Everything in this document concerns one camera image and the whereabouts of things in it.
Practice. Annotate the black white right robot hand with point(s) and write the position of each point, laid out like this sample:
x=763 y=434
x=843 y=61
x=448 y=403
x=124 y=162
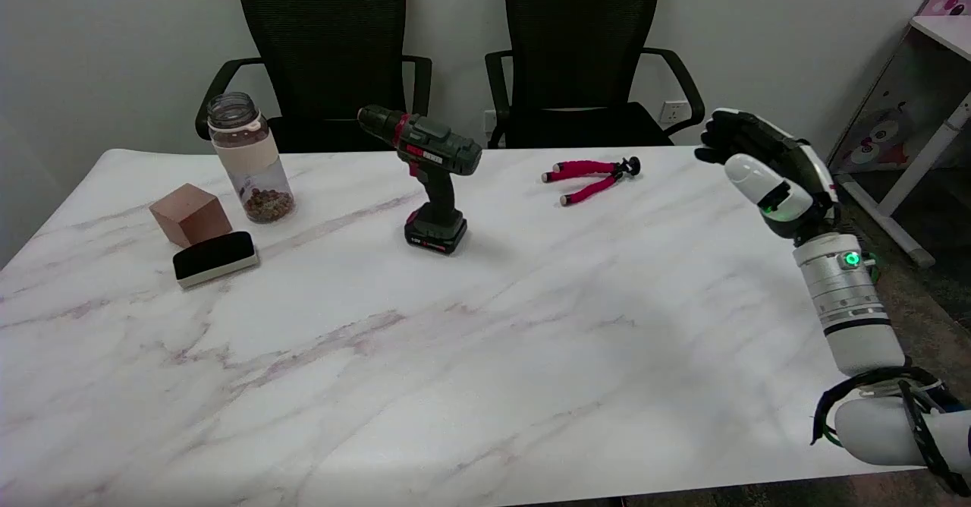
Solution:
x=785 y=165

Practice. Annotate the dark green power screwdriver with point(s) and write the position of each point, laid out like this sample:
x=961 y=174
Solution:
x=432 y=154

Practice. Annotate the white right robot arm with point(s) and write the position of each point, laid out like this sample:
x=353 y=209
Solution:
x=853 y=310

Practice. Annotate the cartoon printed desk panel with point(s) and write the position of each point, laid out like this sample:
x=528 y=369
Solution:
x=884 y=139

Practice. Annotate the white desk with legs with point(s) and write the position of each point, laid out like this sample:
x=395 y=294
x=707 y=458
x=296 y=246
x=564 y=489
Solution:
x=929 y=154

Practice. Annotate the pink black mini tripod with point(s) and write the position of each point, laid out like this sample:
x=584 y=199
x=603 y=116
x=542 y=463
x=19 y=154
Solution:
x=588 y=167

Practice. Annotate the black mesh office chair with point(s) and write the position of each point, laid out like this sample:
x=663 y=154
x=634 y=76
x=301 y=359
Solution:
x=322 y=36
x=580 y=36

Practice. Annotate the clear bottle with nuts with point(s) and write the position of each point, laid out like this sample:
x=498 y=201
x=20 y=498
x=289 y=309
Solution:
x=254 y=165

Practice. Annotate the black whiteboard eraser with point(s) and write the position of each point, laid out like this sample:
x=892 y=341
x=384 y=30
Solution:
x=214 y=255

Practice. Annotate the brown wooden cube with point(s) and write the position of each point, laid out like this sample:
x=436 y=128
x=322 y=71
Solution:
x=191 y=215

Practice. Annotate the white wall socket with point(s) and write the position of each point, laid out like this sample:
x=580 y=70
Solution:
x=489 y=121
x=674 y=111

